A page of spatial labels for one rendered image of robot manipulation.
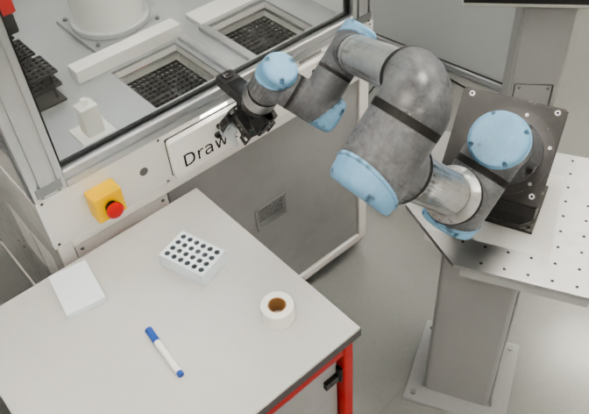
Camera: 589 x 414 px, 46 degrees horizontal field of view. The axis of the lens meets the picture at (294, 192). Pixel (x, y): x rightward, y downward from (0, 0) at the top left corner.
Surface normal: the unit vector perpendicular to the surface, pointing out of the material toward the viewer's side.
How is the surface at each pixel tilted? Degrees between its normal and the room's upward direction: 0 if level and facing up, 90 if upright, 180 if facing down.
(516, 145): 38
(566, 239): 0
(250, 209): 90
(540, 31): 90
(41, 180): 90
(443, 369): 90
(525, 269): 0
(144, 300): 0
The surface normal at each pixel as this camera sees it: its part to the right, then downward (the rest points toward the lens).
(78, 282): -0.06, -0.72
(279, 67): 0.33, -0.30
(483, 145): -0.29, -0.16
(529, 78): -0.15, 0.70
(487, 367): -0.37, 0.67
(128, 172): 0.66, 0.50
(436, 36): -0.66, 0.55
